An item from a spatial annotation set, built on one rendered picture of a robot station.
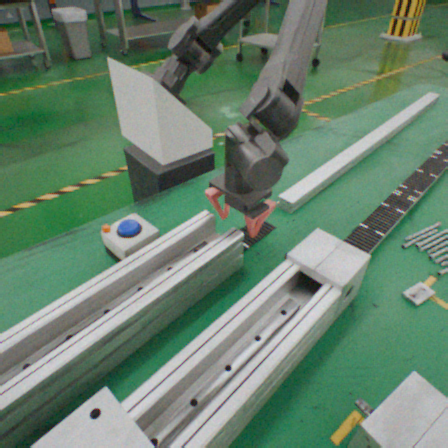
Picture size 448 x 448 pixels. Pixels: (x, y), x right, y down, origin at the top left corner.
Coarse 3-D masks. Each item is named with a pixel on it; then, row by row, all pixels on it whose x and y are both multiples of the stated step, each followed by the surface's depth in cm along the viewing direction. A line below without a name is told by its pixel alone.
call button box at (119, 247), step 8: (128, 216) 69; (136, 216) 69; (144, 224) 68; (112, 232) 66; (136, 232) 65; (144, 232) 66; (152, 232) 66; (104, 240) 67; (112, 240) 64; (120, 240) 64; (128, 240) 64; (136, 240) 64; (144, 240) 65; (152, 240) 66; (112, 248) 66; (120, 248) 63; (128, 248) 63; (136, 248) 64; (112, 256) 68; (120, 256) 64; (128, 256) 63
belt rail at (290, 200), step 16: (432, 96) 130; (400, 112) 118; (416, 112) 119; (384, 128) 108; (400, 128) 113; (368, 144) 100; (336, 160) 93; (352, 160) 94; (320, 176) 87; (336, 176) 90; (288, 192) 81; (304, 192) 81; (288, 208) 80
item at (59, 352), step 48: (192, 240) 64; (240, 240) 62; (96, 288) 52; (144, 288) 52; (192, 288) 57; (0, 336) 46; (48, 336) 49; (96, 336) 46; (144, 336) 53; (0, 384) 44; (48, 384) 43; (0, 432) 40
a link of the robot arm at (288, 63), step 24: (312, 0) 58; (288, 24) 58; (312, 24) 58; (288, 48) 55; (312, 48) 58; (264, 72) 56; (288, 72) 54; (288, 96) 57; (264, 120) 55; (288, 120) 55
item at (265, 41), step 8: (240, 24) 432; (320, 24) 411; (240, 32) 437; (264, 32) 469; (320, 32) 415; (240, 40) 441; (248, 40) 438; (256, 40) 438; (264, 40) 438; (272, 40) 438; (320, 40) 421; (240, 48) 449; (264, 48) 481; (272, 48) 413; (240, 56) 454
